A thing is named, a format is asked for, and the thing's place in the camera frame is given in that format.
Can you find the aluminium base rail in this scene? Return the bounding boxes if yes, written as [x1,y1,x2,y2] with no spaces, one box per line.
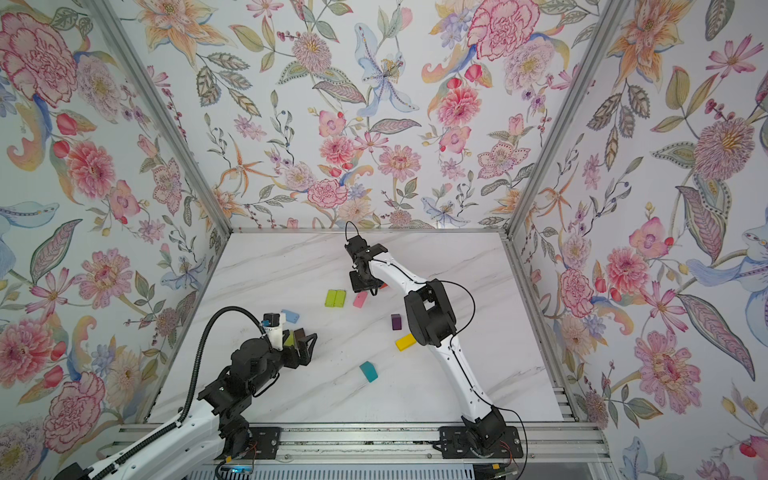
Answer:
[95,422,613,466]

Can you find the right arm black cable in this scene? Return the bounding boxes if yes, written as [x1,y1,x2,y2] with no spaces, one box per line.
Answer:
[343,220,529,480]

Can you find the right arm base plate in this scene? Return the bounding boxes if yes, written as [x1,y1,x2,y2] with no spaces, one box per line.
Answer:
[437,426,525,460]

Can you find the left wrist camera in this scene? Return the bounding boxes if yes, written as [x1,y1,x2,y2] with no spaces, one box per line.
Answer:
[262,313,283,351]

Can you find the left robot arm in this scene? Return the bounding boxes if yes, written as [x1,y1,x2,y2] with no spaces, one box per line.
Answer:
[56,334,317,479]

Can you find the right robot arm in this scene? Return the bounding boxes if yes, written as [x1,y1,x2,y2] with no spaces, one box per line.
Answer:
[345,234,507,458]

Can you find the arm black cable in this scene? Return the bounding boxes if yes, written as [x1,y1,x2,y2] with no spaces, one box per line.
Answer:
[77,305,268,480]
[343,220,529,480]

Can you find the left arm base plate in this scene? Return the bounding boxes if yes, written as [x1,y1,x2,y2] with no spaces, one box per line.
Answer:
[215,426,282,460]

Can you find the brown wood block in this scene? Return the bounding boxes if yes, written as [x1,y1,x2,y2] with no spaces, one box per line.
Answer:
[293,328,306,343]

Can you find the purple wood block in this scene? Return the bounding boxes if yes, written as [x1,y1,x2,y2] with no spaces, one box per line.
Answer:
[391,314,402,331]

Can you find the pink wood block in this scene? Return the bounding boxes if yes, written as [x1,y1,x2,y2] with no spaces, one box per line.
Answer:
[353,291,368,308]

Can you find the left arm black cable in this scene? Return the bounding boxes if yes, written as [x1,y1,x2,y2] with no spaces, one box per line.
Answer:
[77,305,268,480]

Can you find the light blue wood block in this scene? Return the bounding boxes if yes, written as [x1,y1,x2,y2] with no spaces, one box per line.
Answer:
[281,309,300,324]

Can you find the teal wood block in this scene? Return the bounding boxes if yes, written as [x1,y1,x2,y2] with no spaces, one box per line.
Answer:
[359,361,378,383]

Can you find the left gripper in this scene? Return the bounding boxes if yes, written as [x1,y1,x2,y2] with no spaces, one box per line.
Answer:
[247,333,319,398]

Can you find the yellow wood block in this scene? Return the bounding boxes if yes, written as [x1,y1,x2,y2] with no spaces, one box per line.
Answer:
[395,334,417,352]

